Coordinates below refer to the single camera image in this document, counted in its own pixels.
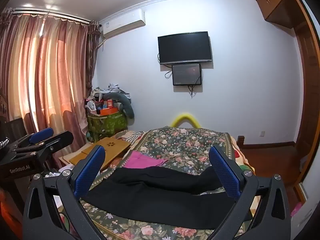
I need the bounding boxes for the grey plush pillow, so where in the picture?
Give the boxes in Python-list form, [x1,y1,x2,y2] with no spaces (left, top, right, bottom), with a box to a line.
[102,92,135,119]

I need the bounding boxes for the wooden wall cabinet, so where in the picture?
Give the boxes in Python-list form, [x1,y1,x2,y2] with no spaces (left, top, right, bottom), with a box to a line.
[255,0,304,29]

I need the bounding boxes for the yellow foam tube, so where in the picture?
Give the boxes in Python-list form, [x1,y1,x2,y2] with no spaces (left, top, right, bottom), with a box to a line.
[171,113,200,128]

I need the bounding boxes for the black wall television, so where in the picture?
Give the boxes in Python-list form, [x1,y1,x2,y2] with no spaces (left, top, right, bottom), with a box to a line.
[157,31,213,65]

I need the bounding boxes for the wooden door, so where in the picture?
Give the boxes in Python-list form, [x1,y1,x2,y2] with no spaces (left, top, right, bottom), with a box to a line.
[292,0,320,200]

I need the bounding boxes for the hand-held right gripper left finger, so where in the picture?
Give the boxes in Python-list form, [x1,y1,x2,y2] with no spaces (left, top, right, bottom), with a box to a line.
[23,145,107,240]

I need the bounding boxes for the orange box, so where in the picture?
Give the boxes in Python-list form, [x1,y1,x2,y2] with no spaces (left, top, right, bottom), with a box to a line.
[100,107,118,116]

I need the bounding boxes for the pink curtain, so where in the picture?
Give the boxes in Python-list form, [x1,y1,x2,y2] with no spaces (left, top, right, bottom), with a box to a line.
[0,7,102,140]

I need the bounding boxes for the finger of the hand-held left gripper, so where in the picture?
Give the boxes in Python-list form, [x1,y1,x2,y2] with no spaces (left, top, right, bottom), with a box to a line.
[37,131,74,155]
[10,128,54,150]

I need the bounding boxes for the floral blanket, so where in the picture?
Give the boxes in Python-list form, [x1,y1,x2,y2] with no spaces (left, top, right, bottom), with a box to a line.
[80,126,253,240]

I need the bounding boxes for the green storage bag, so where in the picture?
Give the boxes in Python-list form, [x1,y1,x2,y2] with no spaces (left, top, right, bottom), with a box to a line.
[87,112,128,143]

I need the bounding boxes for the pink cloth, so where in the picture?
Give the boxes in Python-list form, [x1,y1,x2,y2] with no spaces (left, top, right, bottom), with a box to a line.
[124,151,168,168]

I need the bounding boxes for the striped cloth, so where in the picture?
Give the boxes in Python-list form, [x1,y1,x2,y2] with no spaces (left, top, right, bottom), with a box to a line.
[121,131,144,143]

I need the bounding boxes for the pile of grey clothes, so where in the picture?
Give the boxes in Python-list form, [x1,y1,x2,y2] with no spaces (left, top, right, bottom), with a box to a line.
[90,82,130,100]

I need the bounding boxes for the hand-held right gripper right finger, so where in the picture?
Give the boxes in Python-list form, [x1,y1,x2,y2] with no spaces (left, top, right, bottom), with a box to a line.
[209,145,292,240]

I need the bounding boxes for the wooden lap desk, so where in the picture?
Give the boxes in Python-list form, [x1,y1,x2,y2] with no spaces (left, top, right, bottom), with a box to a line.
[69,137,132,170]

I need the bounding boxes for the white air conditioner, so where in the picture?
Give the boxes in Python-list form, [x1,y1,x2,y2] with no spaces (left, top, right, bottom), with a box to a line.
[100,9,146,39]

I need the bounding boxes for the black pants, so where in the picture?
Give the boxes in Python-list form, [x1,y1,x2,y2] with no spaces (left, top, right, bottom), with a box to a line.
[80,166,253,224]

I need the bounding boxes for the small black monitor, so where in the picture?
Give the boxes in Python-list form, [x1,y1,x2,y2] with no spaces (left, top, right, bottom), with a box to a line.
[172,63,202,86]

